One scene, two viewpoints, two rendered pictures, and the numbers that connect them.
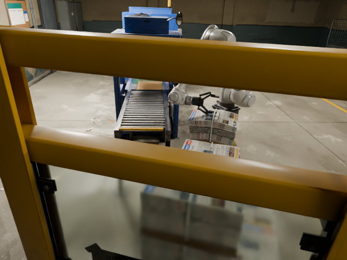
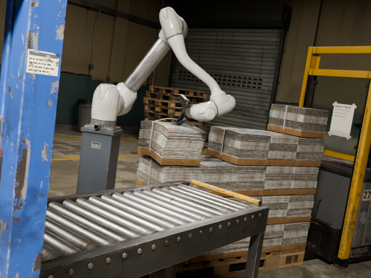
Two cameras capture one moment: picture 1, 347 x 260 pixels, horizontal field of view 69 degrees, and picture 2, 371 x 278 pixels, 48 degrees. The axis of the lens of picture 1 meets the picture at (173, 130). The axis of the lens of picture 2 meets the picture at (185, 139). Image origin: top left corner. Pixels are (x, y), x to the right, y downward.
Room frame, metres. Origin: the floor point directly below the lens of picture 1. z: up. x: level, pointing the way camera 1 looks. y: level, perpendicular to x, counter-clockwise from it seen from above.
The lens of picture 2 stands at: (3.92, 1.59, 1.31)
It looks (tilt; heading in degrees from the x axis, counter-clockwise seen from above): 7 degrees down; 223
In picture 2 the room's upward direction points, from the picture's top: 8 degrees clockwise
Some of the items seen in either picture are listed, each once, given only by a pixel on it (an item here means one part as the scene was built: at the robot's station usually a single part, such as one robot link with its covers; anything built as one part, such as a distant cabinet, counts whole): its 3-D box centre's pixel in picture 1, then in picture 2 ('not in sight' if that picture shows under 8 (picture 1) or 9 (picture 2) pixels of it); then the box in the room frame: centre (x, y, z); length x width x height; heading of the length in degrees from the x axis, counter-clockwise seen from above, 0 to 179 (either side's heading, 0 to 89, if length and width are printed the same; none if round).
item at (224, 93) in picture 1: (229, 91); (106, 101); (2.41, -0.53, 1.17); 0.18 x 0.16 x 0.22; 32
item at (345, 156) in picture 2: not in sight; (329, 153); (0.36, 0.02, 0.92); 0.57 x 0.01 x 0.05; 76
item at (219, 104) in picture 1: (224, 103); (102, 124); (2.43, -0.51, 1.03); 0.22 x 0.18 x 0.06; 37
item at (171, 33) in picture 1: (147, 35); not in sight; (3.89, 0.43, 1.50); 0.94 x 0.68 x 0.10; 94
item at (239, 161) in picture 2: not in sight; (236, 156); (1.40, -0.24, 0.86); 0.38 x 0.29 x 0.04; 77
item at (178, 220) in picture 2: (144, 111); (149, 212); (2.75, 0.34, 0.77); 0.47 x 0.05 x 0.05; 94
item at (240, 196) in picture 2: (141, 129); (224, 191); (2.21, 0.31, 0.81); 0.43 x 0.03 x 0.02; 94
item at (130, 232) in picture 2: (145, 103); (100, 222); (3.01, 0.36, 0.77); 0.47 x 0.05 x 0.05; 94
